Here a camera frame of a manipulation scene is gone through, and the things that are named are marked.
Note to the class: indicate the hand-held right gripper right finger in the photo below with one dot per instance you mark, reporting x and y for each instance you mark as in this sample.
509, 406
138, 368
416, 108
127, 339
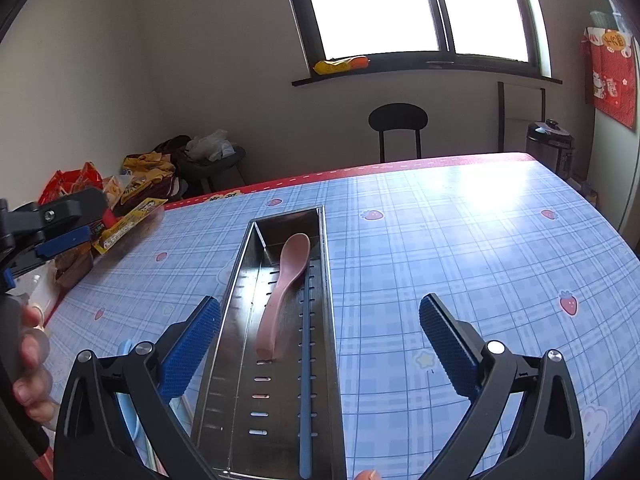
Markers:
450, 350

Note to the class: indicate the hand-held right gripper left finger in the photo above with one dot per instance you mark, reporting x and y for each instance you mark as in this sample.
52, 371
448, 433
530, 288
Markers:
192, 345

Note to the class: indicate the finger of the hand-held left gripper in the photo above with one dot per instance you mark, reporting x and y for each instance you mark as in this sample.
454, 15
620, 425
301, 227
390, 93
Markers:
65, 207
27, 262

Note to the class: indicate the light blue spoon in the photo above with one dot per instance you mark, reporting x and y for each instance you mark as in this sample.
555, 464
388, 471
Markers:
125, 410

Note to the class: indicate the pink spoon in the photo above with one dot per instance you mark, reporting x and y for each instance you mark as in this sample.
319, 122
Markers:
285, 290

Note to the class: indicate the metal utensil tray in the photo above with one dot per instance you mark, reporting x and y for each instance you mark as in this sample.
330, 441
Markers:
280, 410

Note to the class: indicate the dark blue chopstick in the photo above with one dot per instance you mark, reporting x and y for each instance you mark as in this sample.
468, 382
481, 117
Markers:
305, 410

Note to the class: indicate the person's left hand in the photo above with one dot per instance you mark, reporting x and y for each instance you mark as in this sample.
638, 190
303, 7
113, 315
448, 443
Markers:
32, 352

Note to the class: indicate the brown snack box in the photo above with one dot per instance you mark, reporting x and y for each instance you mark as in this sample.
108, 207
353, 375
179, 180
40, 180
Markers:
75, 266

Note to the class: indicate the yellow label snack tray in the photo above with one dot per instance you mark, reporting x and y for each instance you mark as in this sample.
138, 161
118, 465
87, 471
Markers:
127, 225

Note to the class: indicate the yellow snack bag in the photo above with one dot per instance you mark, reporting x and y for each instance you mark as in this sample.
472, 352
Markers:
147, 167

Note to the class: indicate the blue plaid tablecloth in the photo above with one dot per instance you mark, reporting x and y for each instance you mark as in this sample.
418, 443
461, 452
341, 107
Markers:
425, 240

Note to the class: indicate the dark brown bag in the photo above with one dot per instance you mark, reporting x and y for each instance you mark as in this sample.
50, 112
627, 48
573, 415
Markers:
172, 146

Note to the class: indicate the dark round stool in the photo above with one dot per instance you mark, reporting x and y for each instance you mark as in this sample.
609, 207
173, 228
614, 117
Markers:
215, 170

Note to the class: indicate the crumpled white plastic bag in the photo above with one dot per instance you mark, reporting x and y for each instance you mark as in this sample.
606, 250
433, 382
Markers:
207, 145

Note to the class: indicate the black round chair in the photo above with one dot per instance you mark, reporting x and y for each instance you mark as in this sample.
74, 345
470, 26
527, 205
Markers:
397, 119

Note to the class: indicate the yellow orange packet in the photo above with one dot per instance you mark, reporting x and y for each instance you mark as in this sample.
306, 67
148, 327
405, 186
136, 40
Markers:
335, 66

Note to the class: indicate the black framed window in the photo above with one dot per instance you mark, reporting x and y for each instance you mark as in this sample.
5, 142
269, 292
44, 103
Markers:
375, 5

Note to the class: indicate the dark chair frame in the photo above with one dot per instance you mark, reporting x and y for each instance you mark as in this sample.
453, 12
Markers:
500, 115

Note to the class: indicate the red wall hanging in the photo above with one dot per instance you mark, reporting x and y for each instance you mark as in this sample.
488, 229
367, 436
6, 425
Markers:
612, 85

